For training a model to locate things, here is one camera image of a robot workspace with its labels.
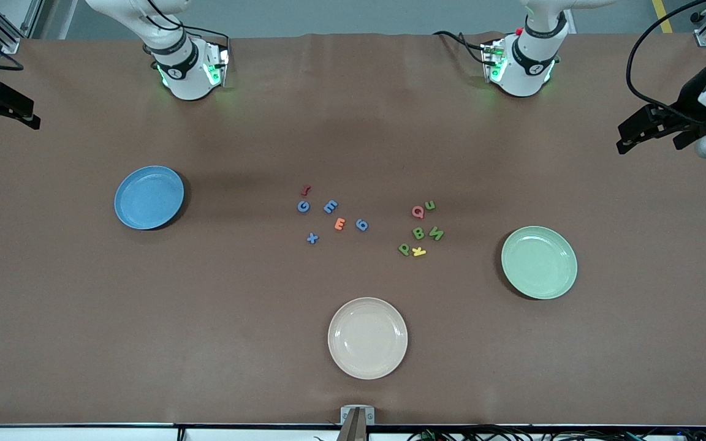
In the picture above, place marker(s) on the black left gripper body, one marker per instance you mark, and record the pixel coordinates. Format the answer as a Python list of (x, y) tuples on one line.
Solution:
[(688, 98)]

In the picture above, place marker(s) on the green foam letter N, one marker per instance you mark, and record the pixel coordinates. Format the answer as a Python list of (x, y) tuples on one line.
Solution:
[(436, 233)]

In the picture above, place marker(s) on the pink foam letter Q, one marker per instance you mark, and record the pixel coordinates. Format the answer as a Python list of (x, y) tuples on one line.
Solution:
[(417, 212)]

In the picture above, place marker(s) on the green foam letter B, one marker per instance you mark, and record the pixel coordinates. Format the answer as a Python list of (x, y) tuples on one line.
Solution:
[(418, 233)]

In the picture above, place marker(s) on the green foam letter P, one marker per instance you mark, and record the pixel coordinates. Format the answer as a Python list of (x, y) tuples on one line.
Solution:
[(404, 249)]

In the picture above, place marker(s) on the blue foam letter G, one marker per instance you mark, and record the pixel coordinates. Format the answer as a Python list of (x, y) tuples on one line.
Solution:
[(303, 206)]

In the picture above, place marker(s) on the blue foam number 6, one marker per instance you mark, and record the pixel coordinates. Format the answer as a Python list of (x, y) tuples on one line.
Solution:
[(361, 225)]

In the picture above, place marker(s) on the blue foam letter X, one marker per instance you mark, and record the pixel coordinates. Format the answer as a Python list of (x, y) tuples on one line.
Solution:
[(312, 238)]

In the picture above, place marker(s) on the blue foam letter E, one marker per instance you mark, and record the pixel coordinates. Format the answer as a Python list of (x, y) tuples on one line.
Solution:
[(330, 206)]

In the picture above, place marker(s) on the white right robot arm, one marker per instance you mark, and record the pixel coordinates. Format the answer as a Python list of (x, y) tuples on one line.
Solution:
[(181, 67)]

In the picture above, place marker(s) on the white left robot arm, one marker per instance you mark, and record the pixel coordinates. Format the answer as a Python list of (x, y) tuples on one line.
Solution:
[(521, 67)]

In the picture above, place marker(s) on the blue plate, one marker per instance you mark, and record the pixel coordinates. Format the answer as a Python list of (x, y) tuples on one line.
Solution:
[(149, 197)]

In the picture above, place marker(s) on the green plate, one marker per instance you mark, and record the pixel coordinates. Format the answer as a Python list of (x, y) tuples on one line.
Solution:
[(538, 262)]

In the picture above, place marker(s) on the yellow foam letter K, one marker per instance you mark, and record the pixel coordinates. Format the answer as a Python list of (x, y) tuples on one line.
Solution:
[(418, 251)]

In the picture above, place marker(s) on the brown table cover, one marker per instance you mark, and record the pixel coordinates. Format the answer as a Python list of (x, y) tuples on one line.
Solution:
[(206, 306)]

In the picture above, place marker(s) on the orange foam letter E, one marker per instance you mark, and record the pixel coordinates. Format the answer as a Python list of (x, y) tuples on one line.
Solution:
[(340, 224)]

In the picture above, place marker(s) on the beige plate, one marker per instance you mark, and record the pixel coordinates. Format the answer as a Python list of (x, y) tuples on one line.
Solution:
[(368, 338)]

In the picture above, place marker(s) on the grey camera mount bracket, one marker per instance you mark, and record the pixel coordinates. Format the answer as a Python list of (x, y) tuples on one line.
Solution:
[(357, 416)]

